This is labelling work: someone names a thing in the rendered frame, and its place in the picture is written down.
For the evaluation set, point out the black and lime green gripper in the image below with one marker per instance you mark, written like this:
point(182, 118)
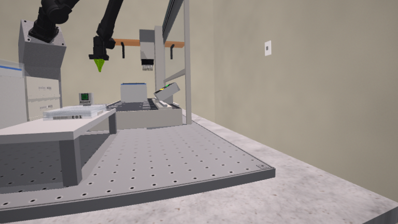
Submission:
point(99, 57)

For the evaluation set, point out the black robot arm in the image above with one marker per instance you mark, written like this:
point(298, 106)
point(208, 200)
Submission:
point(55, 12)

